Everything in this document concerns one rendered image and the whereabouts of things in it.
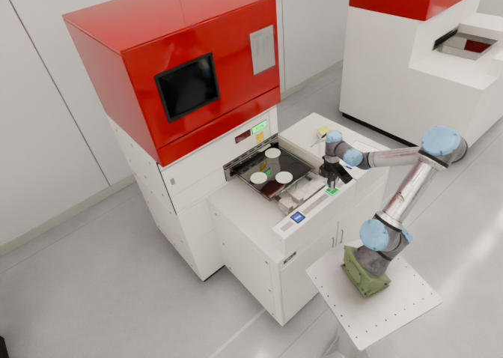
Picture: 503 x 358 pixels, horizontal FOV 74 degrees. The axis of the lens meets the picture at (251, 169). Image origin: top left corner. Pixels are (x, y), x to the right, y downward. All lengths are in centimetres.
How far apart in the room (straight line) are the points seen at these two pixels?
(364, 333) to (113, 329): 177
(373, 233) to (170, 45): 110
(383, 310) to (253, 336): 107
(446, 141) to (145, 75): 117
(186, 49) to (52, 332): 220
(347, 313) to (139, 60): 136
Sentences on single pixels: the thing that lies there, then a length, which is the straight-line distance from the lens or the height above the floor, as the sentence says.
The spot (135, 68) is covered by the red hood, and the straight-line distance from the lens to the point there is 146.
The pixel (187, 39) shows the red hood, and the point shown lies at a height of 177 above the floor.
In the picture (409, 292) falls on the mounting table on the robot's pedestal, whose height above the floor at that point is 82.
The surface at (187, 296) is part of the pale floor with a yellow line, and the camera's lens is 267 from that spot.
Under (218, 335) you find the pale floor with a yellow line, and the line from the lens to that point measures 250.
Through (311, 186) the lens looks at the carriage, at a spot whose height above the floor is 88.
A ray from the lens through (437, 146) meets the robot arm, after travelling 136.
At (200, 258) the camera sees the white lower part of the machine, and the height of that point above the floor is 33.
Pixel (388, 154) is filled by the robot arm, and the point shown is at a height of 128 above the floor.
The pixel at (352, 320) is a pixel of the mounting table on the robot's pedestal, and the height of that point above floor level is 82.
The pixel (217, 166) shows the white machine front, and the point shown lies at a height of 100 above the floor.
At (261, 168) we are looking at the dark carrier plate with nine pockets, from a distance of 207.
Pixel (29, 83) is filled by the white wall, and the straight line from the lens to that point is 300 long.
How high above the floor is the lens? 228
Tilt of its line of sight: 42 degrees down
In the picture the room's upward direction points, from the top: 8 degrees counter-clockwise
